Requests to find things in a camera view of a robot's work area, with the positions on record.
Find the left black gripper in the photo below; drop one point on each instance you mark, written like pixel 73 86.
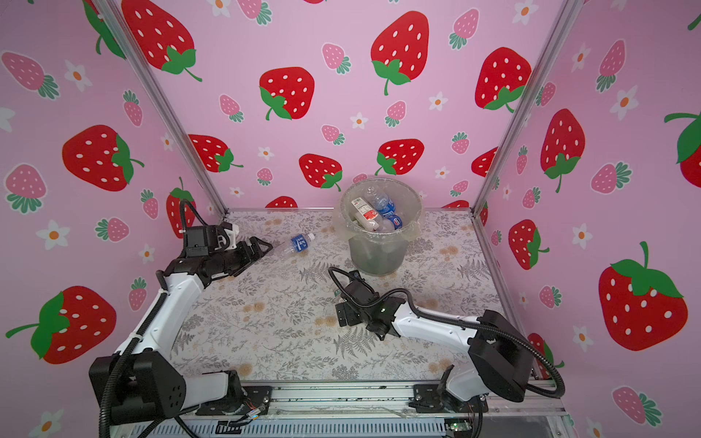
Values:
pixel 247 259

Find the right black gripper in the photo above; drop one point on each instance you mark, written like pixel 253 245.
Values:
pixel 347 317

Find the clear bottle blue label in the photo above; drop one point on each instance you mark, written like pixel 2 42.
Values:
pixel 295 245
pixel 385 206

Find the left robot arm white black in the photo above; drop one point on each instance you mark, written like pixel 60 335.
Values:
pixel 138 383

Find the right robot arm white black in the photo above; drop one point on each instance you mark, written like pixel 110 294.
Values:
pixel 501 361

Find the mesh waste bin with liner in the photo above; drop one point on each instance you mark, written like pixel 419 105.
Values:
pixel 380 253

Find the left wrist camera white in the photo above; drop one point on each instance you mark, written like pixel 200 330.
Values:
pixel 227 234

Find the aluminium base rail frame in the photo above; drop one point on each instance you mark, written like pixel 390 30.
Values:
pixel 359 409

